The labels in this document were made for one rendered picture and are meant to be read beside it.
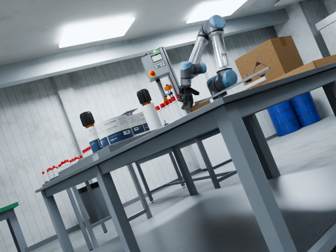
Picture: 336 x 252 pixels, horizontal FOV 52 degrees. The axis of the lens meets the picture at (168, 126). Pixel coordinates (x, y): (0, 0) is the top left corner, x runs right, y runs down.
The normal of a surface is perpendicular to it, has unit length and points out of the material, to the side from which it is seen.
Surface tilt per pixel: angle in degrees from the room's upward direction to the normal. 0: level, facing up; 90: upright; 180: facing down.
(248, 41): 90
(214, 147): 90
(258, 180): 90
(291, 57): 90
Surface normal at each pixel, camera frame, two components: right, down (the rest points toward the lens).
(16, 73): 0.43, -0.23
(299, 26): -0.82, 0.30
